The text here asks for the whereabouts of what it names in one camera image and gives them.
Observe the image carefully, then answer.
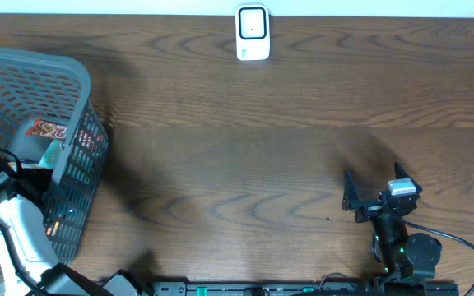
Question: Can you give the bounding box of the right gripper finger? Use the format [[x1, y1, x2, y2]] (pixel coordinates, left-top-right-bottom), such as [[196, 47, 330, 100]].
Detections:
[[342, 171, 360, 206], [394, 162, 422, 193]]

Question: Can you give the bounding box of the mint green wipes pack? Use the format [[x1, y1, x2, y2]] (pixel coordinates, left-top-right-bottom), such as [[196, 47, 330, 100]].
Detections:
[[39, 139, 63, 169]]

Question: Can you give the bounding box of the red brown snack wrapper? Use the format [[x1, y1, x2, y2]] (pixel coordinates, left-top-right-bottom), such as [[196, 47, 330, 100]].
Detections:
[[26, 119, 67, 139]]

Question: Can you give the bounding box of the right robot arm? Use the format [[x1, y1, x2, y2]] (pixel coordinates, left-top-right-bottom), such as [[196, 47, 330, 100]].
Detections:
[[342, 163, 442, 291]]

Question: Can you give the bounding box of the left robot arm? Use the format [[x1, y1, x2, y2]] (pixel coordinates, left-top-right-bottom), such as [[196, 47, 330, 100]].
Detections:
[[0, 149, 151, 296]]

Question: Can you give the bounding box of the white barcode scanner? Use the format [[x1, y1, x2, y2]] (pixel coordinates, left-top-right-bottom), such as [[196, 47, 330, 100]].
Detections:
[[235, 4, 271, 61]]

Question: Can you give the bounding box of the grey plastic basket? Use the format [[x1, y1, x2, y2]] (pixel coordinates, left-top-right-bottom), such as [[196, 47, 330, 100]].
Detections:
[[0, 48, 109, 268]]

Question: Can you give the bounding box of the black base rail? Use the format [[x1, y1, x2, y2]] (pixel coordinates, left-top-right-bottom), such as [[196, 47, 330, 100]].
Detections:
[[150, 279, 459, 296]]

